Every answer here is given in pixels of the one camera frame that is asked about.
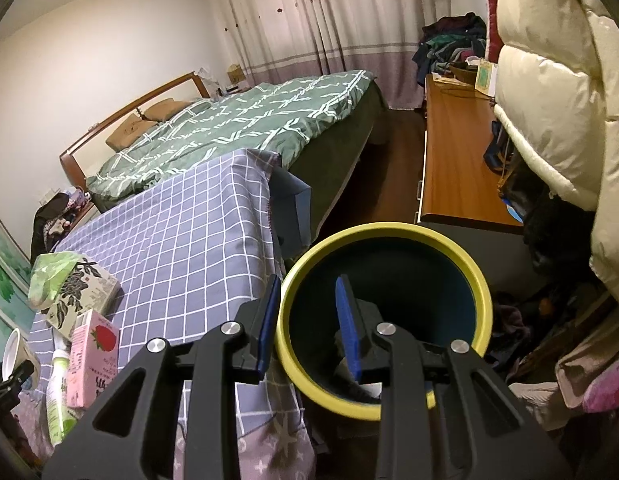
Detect white yogurt cup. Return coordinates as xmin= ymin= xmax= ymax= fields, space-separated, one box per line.
xmin=2 ymin=328 xmax=40 ymax=391

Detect white green drink bottle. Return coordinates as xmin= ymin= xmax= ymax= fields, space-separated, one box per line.
xmin=46 ymin=330 xmax=80 ymax=446

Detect pink strawberry milk carton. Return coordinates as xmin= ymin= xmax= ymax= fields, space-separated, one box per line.
xmin=67 ymin=309 xmax=120 ymax=410

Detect black white patterned box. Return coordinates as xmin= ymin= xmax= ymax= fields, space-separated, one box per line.
xmin=40 ymin=256 xmax=121 ymax=341

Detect green plastic bag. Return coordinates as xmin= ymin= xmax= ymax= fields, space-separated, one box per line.
xmin=28 ymin=252 xmax=83 ymax=310

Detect yellow rimmed trash bin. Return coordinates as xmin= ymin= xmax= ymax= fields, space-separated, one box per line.
xmin=276 ymin=222 xmax=493 ymax=422

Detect sliding wardrobe door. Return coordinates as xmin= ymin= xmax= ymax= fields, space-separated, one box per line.
xmin=0 ymin=220 xmax=34 ymax=361

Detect purple patterned cloth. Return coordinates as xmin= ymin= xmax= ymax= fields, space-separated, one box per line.
xmin=12 ymin=392 xmax=316 ymax=479

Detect dark clothes on nightstand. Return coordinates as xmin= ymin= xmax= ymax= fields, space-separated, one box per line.
xmin=30 ymin=188 xmax=90 ymax=264

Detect blue checked tablecloth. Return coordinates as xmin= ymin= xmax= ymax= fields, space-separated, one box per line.
xmin=26 ymin=147 xmax=306 ymax=441

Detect white nightstand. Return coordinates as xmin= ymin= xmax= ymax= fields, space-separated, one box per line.
xmin=48 ymin=203 xmax=100 ymax=246

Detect wooden desk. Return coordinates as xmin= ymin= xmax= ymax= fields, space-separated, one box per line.
xmin=418 ymin=77 xmax=522 ymax=234

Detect wooden bed headboard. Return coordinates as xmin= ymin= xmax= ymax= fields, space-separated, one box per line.
xmin=59 ymin=73 xmax=209 ymax=190

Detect brown pillow left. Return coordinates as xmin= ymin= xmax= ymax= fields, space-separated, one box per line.
xmin=106 ymin=114 xmax=158 ymax=152

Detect brown pillow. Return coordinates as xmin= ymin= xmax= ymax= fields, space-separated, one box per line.
xmin=142 ymin=98 xmax=190 ymax=122
xmin=106 ymin=114 xmax=158 ymax=152

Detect brown pillow right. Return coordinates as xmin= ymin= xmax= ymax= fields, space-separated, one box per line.
xmin=142 ymin=98 xmax=190 ymax=122

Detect cream puffer jacket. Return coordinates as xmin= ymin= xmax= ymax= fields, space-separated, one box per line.
xmin=495 ymin=0 xmax=619 ymax=302

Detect pile of clothes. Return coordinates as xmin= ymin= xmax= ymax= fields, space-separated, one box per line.
xmin=413 ymin=12 xmax=487 ymax=87

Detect red dotted quilted coat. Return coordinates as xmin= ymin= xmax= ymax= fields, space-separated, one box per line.
xmin=485 ymin=0 xmax=503 ymax=63

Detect yellow tissue box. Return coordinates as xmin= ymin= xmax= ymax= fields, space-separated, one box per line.
xmin=227 ymin=64 xmax=247 ymax=86

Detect pink white curtain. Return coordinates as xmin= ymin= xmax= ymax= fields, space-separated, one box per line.
xmin=212 ymin=0 xmax=451 ymax=110

